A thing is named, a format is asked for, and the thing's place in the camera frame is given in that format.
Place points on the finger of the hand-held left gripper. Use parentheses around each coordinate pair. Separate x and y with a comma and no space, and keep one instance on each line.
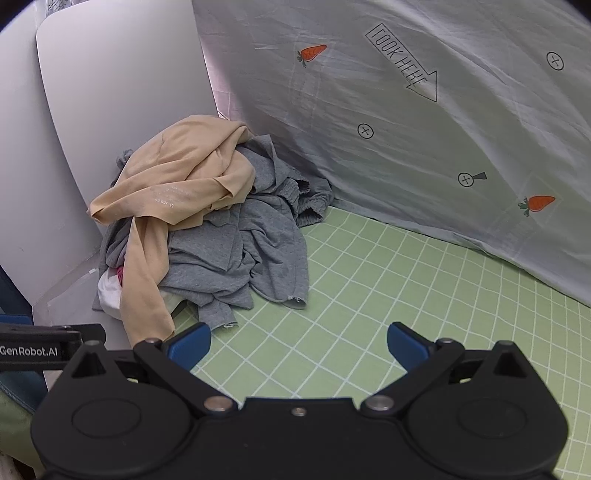
(55,332)

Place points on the grey carrot-print blanket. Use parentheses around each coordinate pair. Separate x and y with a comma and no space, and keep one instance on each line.
(415,161)

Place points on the dark blue cloth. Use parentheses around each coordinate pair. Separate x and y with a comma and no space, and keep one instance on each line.
(14,295)

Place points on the white and pink garment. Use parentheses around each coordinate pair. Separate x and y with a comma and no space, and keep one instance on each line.
(111,290)

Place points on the white headboard panel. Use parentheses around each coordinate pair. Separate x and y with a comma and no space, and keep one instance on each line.
(124,92)
(32,184)

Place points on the grey crumpled garment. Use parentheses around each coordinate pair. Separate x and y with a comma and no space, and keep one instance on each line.
(258,240)

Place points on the beige long-sleeve shirt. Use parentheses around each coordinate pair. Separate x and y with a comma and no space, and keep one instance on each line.
(184,184)

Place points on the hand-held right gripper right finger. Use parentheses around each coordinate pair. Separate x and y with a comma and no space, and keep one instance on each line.
(406,344)

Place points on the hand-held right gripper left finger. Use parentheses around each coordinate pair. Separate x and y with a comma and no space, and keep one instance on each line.
(189,345)

